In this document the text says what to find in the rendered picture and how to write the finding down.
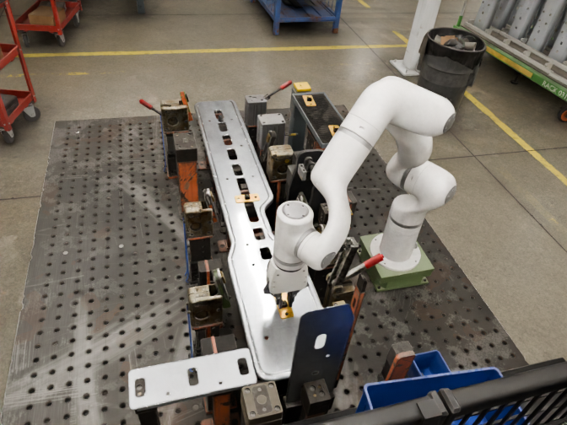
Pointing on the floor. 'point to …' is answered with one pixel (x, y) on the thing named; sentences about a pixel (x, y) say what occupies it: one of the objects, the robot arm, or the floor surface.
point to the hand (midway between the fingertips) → (284, 298)
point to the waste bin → (450, 61)
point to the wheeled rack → (523, 59)
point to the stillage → (301, 12)
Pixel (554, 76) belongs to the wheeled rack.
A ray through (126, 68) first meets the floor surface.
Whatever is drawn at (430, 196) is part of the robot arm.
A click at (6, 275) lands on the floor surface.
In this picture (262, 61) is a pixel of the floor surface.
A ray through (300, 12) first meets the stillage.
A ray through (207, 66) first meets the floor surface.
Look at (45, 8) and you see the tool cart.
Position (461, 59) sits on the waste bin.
